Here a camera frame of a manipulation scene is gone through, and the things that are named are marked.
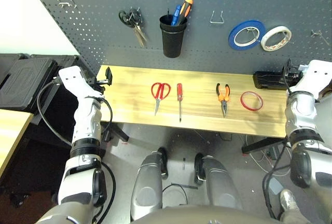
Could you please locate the black table leg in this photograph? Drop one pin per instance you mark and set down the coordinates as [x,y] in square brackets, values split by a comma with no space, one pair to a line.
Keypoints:
[259,146]
[119,133]

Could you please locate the black rolling cabinet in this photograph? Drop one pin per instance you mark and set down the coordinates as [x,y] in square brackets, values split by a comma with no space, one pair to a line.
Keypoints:
[52,130]

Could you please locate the person's olive trouser leg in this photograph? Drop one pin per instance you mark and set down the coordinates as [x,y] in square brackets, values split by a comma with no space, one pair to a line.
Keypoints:
[293,218]

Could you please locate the silver robot right leg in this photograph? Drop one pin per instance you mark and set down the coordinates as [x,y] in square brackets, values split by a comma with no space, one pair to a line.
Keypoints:
[220,182]

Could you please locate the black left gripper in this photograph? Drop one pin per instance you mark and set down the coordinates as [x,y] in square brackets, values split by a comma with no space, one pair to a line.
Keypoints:
[96,85]

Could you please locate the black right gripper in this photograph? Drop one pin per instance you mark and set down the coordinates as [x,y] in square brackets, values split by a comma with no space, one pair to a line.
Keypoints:
[294,75]

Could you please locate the black floor power adapter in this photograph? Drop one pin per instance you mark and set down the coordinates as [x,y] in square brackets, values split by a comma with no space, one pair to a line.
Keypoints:
[273,153]

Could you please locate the orange black needle-nose pliers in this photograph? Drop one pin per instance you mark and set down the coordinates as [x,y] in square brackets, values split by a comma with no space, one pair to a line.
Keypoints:
[223,104]

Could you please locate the silver robot leg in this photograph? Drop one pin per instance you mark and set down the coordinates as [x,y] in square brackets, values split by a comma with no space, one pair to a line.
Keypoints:
[220,182]
[147,182]

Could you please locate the double prong metal hook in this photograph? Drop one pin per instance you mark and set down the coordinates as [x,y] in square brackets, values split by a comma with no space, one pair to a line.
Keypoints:
[63,4]

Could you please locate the blue tape roll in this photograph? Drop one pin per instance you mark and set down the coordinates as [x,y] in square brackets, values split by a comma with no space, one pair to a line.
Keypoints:
[231,38]

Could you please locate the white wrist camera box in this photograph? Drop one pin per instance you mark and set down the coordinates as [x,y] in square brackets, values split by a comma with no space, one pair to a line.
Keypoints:
[316,76]
[71,78]

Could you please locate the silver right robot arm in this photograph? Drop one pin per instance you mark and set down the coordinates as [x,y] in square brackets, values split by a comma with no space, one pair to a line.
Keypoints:
[301,110]

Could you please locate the white grey sneaker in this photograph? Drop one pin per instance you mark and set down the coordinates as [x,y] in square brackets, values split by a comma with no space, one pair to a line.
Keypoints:
[288,200]

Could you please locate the light wooden side table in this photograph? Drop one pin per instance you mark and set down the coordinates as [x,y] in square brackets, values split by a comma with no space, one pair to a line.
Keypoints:
[10,130]

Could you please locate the black hard equipment case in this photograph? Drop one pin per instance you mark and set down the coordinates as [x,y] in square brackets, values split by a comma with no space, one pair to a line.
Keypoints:
[23,78]

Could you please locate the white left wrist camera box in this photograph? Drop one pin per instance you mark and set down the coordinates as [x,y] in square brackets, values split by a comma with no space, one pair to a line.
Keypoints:
[71,78]

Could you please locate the metal tape peg hook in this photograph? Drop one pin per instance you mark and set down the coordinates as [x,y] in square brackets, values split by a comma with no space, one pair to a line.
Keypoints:
[251,30]

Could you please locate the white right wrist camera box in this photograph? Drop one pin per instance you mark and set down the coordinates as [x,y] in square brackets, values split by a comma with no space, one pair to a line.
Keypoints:
[316,76]

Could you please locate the silver robot left leg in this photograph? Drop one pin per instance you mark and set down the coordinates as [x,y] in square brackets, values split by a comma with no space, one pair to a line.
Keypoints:
[147,182]

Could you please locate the black plastic cup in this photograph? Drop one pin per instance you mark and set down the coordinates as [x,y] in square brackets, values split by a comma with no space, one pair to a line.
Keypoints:
[172,42]

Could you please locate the grey white machine housing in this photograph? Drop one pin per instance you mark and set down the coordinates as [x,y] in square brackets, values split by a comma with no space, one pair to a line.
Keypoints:
[324,120]

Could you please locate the red tape roll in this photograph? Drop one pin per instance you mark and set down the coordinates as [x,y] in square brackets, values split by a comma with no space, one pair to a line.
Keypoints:
[241,100]

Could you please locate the grey robot torso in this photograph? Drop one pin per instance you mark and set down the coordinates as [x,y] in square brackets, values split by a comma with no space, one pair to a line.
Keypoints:
[207,216]

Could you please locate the grey square floor box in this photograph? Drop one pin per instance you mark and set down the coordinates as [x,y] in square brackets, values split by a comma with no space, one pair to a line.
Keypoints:
[275,186]

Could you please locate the white tape roll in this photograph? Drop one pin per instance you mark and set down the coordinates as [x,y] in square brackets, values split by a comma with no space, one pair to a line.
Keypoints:
[264,43]

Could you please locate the black ribbed tool case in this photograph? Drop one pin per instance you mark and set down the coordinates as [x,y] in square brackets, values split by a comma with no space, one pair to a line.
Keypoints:
[267,80]

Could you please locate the thin black pen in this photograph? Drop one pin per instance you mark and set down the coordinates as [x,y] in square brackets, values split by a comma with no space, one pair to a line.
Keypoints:
[168,11]

